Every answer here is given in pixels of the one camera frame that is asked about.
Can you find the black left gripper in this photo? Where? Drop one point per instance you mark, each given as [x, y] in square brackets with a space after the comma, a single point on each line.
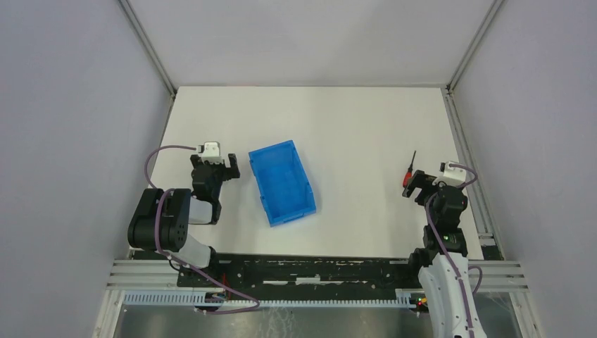
[229, 172]

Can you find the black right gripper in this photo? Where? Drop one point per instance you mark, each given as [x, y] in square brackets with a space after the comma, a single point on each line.
[421, 180]

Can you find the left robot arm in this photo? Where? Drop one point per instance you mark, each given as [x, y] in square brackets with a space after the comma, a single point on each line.
[161, 221]

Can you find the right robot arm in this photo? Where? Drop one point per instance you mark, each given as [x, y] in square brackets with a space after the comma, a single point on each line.
[441, 265]

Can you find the blue plastic bin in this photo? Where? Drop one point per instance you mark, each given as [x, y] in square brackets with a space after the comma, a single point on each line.
[285, 190]

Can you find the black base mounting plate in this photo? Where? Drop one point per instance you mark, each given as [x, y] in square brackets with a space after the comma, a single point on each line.
[314, 278]

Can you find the red handled screwdriver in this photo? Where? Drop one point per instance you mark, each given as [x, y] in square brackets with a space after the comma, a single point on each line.
[409, 172]

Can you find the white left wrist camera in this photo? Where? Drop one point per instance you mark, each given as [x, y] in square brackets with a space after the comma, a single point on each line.
[209, 152]

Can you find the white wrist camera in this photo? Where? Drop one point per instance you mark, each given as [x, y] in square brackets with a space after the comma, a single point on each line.
[450, 174]
[209, 152]

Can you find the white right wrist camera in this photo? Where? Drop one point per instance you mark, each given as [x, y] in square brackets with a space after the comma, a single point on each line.
[450, 174]

